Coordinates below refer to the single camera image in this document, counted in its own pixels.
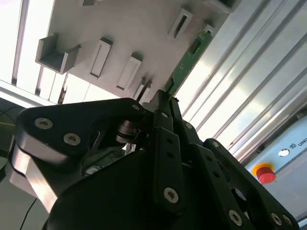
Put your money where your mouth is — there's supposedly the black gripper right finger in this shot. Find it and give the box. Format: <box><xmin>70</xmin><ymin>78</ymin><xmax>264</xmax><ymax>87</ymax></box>
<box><xmin>168</xmin><ymin>97</ymin><xmax>301</xmax><ymax>230</ymax></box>

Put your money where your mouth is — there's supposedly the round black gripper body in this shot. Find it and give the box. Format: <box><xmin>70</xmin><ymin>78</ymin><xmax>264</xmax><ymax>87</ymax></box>
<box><xmin>42</xmin><ymin>117</ymin><xmax>231</xmax><ymax>230</ymax></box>

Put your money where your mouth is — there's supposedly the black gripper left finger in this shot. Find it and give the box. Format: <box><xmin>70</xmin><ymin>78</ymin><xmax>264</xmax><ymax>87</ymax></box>
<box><xmin>4</xmin><ymin>90</ymin><xmax>187</xmax><ymax>217</ymax></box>

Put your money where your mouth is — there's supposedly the green RAM stick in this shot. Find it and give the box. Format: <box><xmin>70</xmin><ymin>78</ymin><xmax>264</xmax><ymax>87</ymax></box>
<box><xmin>165</xmin><ymin>28</ymin><xmax>213</xmax><ymax>96</ymax></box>

